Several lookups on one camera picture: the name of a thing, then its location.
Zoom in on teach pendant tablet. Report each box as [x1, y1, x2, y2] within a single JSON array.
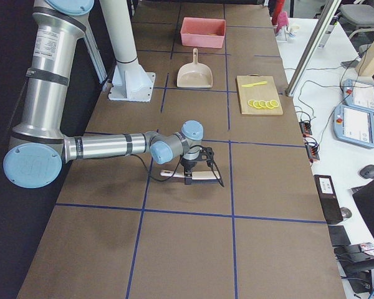
[[342, 79, 374, 113], [333, 105, 374, 149]]

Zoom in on aluminium frame post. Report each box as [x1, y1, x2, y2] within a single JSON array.
[[285, 0, 342, 97]]

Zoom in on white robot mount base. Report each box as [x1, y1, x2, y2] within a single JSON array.
[[100, 0, 156, 102]]

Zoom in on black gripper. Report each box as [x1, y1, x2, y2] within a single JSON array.
[[181, 158, 198, 185]]

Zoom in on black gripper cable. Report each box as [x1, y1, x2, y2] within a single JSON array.
[[133, 145, 226, 188]]

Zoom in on bamboo cutting board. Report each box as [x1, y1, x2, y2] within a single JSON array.
[[236, 75, 284, 116]]

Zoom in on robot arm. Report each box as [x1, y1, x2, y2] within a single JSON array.
[[3, 1, 203, 188]]

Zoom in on pink plastic bin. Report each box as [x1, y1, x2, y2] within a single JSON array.
[[180, 17, 226, 49]]

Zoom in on yellow plastic knife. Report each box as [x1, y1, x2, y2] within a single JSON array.
[[241, 80, 267, 88]]

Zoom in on near teach pendant tablet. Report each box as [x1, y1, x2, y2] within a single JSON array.
[[333, 105, 374, 149]]

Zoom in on beige hand brush black bristles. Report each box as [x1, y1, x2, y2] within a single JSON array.
[[160, 169, 220, 181]]

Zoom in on black power box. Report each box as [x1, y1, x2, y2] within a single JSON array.
[[314, 174, 343, 225]]

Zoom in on far teach pendant tablet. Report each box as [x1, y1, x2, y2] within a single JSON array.
[[342, 79, 374, 113]]

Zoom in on white paper cup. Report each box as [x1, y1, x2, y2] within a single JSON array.
[[288, 24, 300, 39]]

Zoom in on black computer mouse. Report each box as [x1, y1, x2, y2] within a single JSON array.
[[359, 164, 374, 179]]

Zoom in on beige plastic dustpan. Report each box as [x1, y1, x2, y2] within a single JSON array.
[[176, 48, 213, 88]]

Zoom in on lemon slice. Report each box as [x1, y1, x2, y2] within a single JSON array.
[[258, 100, 267, 109], [269, 100, 280, 108], [247, 100, 259, 109], [252, 100, 262, 109], [264, 101, 274, 110]]

